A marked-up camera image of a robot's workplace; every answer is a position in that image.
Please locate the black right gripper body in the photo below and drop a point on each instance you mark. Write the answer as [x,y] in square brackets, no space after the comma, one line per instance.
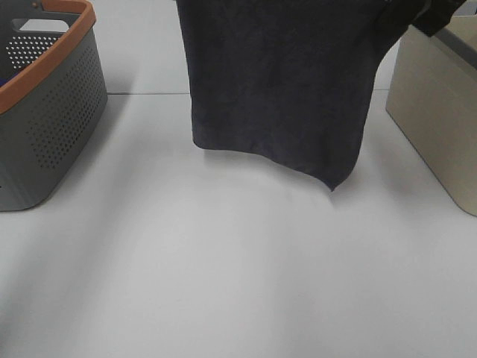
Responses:
[429,16]

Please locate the dark grey towel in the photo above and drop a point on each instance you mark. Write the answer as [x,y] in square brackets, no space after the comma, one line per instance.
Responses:
[287,80]

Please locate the beige bin grey rim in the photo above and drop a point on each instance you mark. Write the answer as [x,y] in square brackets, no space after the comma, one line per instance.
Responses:
[432,99]

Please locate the grey perforated basket orange rim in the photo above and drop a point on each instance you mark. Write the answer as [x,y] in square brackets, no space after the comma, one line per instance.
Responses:
[54,100]

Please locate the blue cloth in basket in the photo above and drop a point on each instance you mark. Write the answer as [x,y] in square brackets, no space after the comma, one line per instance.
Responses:
[4,81]

